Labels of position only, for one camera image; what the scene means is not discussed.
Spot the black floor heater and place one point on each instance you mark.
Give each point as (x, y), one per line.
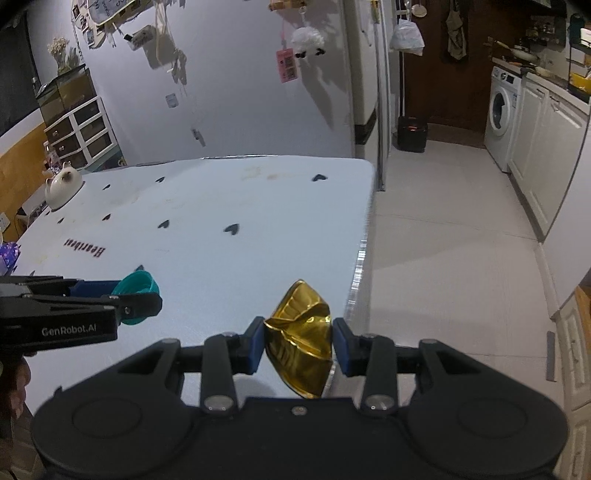
(412, 134)

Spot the person's left hand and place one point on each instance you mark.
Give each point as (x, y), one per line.
(14, 387)

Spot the glass tank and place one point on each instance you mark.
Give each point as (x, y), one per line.
(64, 97)

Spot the white washing machine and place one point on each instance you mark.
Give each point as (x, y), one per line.
(501, 124)

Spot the wooden wall hook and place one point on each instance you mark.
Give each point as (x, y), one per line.
(286, 4)

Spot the blue patterned object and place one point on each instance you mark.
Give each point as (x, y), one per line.
(9, 257)

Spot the pink hanging tag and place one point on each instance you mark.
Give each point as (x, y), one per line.
(287, 65)

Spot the dried flower bunch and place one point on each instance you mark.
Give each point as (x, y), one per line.
(62, 53)

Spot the gold foil wrapper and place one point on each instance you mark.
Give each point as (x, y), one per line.
(300, 341)

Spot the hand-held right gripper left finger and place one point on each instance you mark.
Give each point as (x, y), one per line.
(254, 344)

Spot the white drawer unit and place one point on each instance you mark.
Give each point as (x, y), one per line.
(78, 134)

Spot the hanging white plastic bag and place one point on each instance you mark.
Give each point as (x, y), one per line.
(406, 38)

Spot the white cat-shaped teapot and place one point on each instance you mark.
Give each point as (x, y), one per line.
(62, 189)

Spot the teal plastic lid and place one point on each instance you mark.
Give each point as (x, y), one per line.
(136, 282)

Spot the hanging apron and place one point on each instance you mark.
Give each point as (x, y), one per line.
(456, 37)

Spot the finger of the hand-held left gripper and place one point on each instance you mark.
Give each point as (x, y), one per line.
(143, 304)
(94, 288)

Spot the white sheep plush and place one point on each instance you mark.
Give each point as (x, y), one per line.
(308, 40)

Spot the small wall pouch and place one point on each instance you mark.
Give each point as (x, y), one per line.
(141, 37)

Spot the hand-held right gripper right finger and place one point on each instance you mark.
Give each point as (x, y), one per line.
(341, 344)

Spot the white low cabinet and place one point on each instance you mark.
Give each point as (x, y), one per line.
(575, 350)

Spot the yellow container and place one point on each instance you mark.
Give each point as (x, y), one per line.
(581, 83)

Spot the grey printed wall banner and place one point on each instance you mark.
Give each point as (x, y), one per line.
(113, 9)

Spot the white kitchen cabinets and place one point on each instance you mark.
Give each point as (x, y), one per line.
(545, 152)

